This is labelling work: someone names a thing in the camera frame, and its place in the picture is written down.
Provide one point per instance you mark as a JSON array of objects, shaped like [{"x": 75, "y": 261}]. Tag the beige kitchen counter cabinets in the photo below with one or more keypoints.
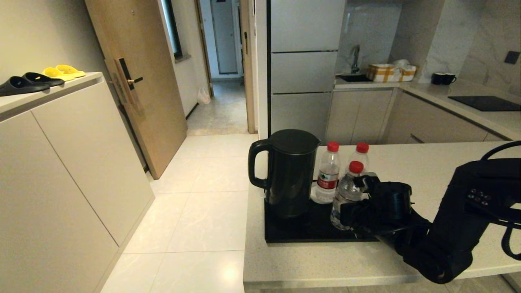
[{"x": 358, "y": 118}]

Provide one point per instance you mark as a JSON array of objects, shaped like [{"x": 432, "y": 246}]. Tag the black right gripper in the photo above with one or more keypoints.
[{"x": 386, "y": 207}]

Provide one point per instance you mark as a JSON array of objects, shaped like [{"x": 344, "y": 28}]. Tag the wooden entrance door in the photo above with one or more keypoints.
[{"x": 150, "y": 122}]

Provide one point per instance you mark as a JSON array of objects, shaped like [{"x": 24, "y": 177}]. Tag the dark kitchen sink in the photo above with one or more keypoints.
[{"x": 354, "y": 78}]

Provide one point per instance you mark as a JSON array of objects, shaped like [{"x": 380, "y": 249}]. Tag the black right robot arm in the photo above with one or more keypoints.
[{"x": 460, "y": 215}]

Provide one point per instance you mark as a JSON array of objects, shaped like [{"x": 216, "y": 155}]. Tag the white hallway door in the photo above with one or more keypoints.
[{"x": 224, "y": 40}]

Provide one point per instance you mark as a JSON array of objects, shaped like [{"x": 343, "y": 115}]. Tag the clear water bottle red cap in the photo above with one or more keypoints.
[
  {"x": 327, "y": 181},
  {"x": 346, "y": 195},
  {"x": 362, "y": 156}
]

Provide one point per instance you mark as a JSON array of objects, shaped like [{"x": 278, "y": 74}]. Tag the black mug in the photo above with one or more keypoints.
[
  {"x": 447, "y": 79},
  {"x": 436, "y": 78}
]

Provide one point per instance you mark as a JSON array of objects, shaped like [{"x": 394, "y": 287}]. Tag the beige shoe cabinet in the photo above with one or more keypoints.
[{"x": 81, "y": 162}]

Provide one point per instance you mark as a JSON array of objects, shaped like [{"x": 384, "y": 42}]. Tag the dark framed window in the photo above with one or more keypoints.
[{"x": 173, "y": 32}]

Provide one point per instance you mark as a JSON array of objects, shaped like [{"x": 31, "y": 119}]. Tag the large yellow checked white box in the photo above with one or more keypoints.
[{"x": 383, "y": 73}]

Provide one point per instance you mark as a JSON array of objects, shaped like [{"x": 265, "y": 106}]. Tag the black electric kettle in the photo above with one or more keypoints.
[{"x": 290, "y": 179}]

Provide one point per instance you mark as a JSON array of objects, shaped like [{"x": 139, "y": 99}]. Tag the small yellow checked white box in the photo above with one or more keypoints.
[{"x": 408, "y": 74}]

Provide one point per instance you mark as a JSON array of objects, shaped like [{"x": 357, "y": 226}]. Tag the black slipper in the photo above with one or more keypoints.
[
  {"x": 20, "y": 85},
  {"x": 44, "y": 79}
]

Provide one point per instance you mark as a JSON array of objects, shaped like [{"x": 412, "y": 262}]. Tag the chrome sink faucet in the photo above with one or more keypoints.
[{"x": 356, "y": 52}]

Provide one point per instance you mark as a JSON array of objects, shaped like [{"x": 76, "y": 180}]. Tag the white crumpled cloth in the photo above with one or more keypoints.
[{"x": 401, "y": 62}]

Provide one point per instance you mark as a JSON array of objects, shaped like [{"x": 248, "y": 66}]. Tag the round white coaster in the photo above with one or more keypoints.
[{"x": 314, "y": 196}]

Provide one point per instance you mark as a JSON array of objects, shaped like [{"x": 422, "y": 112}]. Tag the silver refrigerator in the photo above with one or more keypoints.
[{"x": 303, "y": 73}]

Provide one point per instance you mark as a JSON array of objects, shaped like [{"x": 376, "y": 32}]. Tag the black induction cooktop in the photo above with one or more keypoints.
[{"x": 484, "y": 103}]

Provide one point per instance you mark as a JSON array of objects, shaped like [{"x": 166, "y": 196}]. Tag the narrow wooden door leaf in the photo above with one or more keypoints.
[{"x": 247, "y": 81}]

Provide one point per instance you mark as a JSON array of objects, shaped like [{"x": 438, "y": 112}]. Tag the yellow slipper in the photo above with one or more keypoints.
[
  {"x": 55, "y": 73},
  {"x": 70, "y": 71}
]

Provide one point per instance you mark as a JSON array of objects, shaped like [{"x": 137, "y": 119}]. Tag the dark wall socket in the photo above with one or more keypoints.
[{"x": 511, "y": 57}]

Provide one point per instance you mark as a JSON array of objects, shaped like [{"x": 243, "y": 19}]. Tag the white plastic bag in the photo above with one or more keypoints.
[{"x": 203, "y": 97}]

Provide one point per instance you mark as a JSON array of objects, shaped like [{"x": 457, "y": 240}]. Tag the black rectangular tray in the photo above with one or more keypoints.
[{"x": 301, "y": 228}]

